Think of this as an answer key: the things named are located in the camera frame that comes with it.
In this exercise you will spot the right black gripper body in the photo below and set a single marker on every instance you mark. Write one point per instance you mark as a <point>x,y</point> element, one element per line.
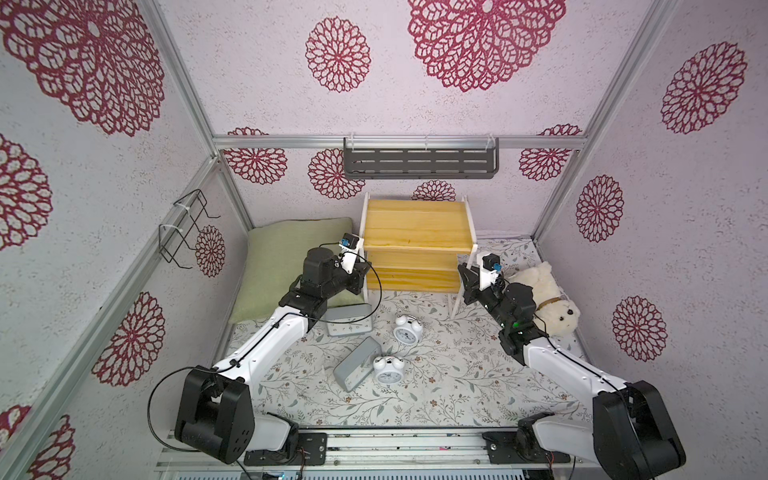
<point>474,287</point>

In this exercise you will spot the green pillow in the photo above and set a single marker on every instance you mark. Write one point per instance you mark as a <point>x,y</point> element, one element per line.
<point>275,258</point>

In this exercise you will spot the grey square alarm clock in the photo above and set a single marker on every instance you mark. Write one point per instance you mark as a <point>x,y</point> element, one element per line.
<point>348,320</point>

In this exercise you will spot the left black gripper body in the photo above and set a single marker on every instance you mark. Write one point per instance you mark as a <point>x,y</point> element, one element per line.
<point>341,280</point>

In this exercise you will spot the white twin-bell clock lower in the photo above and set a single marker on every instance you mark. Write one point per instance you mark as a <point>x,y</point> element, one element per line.
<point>388,370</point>

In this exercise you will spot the black wire wall rack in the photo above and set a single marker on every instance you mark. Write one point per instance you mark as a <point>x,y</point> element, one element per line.
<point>173,236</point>

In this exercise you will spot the grey square clock face-down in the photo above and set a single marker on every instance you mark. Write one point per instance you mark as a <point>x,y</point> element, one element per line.
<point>357,365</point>

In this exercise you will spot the wooden white-framed two-tier shelf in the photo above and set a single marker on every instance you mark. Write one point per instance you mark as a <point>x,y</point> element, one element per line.
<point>417,245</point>

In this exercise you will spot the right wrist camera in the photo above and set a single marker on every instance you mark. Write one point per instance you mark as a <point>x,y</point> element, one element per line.
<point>490,270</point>

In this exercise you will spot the white twin-bell clock upper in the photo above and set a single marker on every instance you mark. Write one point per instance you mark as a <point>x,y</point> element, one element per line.
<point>408,330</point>

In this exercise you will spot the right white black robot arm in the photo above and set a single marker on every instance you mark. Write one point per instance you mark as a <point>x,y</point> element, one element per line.
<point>630,434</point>

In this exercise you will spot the dark grey wall shelf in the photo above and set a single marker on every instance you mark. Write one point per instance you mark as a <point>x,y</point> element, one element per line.
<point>425,163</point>

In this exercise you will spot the white teddy bear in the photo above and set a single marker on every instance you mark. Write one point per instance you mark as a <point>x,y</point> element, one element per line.
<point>555,314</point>

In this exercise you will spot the white twin-bell clock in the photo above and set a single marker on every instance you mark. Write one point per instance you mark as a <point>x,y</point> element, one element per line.
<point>388,370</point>
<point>408,330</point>

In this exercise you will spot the metal base rail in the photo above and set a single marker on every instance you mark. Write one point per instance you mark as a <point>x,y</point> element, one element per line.
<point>382,449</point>

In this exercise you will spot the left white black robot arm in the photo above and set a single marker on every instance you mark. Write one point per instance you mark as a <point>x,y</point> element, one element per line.
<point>216,414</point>

